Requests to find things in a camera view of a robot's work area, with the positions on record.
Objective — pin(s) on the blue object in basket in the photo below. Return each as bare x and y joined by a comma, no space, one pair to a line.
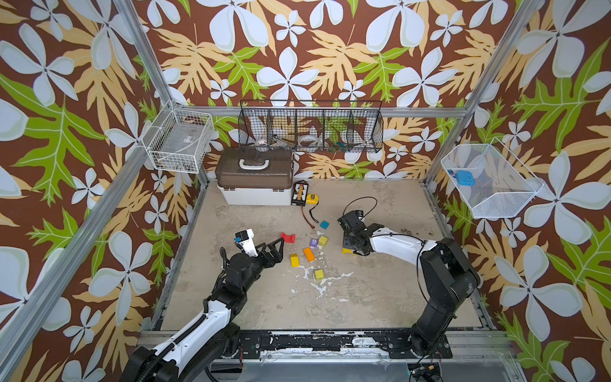
464,178

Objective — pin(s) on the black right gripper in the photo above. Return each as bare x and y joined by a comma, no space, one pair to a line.
353,237

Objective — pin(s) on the yellow tape measure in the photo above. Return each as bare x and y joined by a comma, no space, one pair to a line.
312,199

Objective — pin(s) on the black wire wall basket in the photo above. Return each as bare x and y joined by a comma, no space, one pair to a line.
310,125

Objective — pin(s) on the orange wooden block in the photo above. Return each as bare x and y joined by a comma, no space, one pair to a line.
308,253

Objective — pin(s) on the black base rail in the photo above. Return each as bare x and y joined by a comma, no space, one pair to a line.
396,343

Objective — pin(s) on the white wire basket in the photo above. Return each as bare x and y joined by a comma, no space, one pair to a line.
177,139
504,184

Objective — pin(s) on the yellow-green small cube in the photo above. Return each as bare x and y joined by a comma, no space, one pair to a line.
319,275

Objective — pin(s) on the brown lid white toolbox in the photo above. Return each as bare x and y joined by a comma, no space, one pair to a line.
253,178

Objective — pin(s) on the white wire basket left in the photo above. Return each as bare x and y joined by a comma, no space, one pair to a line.
177,139

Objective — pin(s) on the yellow wooden block left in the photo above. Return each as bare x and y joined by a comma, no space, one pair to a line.
295,262

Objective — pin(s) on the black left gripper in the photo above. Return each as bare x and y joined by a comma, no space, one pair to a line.
275,257

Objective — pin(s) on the aluminium corner frame post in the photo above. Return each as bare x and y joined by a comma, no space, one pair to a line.
501,52

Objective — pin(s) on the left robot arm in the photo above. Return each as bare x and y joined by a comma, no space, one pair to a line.
211,334

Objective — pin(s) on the red wooden arch block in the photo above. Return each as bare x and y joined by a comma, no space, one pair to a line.
290,239

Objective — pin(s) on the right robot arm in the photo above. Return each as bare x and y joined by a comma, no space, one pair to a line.
442,265

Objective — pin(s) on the black charging board yellow connectors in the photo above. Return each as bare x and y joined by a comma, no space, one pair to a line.
299,193

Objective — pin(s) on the white wire basket right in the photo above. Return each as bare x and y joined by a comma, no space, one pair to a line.
504,184

